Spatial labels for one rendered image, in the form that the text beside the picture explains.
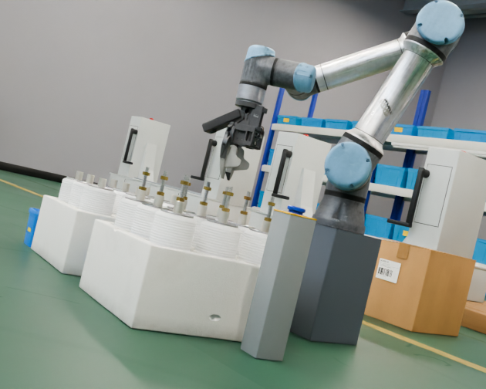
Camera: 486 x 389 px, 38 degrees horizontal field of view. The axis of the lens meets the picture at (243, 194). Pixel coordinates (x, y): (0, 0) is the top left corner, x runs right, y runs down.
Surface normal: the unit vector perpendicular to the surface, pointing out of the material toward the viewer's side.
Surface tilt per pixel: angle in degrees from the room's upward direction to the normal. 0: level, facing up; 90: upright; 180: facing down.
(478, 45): 90
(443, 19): 83
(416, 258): 90
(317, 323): 90
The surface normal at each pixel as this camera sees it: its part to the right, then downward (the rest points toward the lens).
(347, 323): 0.58, 0.14
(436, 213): -0.78, -0.19
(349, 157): -0.26, 0.06
